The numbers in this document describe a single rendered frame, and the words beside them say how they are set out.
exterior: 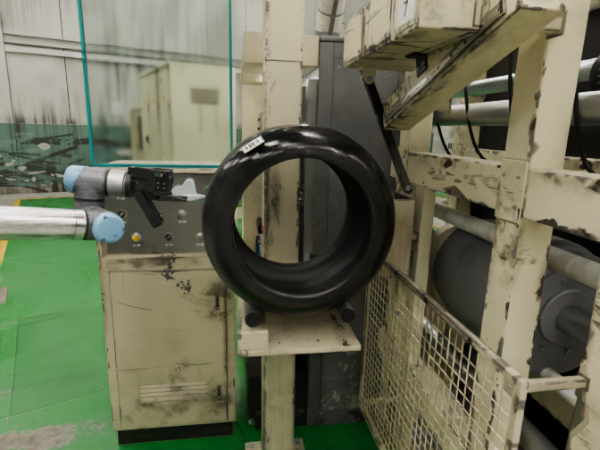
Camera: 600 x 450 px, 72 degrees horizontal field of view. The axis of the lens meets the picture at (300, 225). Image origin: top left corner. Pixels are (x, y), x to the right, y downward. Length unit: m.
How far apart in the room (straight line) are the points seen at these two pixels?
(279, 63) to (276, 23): 0.12
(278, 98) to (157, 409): 1.46
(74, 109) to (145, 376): 8.60
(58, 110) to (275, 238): 8.96
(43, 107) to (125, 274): 8.52
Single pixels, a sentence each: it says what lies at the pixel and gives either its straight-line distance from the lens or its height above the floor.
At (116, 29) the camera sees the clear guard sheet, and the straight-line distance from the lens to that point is 1.84.
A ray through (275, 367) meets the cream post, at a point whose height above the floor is 0.52.
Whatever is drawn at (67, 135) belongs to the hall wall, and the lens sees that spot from 10.17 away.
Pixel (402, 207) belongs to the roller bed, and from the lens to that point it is 1.54.
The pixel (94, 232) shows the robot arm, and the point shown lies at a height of 1.18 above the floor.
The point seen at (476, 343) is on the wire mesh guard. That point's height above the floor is 1.00.
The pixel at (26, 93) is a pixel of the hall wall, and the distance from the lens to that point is 10.25.
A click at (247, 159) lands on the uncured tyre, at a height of 1.36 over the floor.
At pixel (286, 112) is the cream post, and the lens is 1.48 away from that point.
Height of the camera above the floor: 1.44
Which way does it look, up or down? 13 degrees down
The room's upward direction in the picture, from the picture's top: 1 degrees clockwise
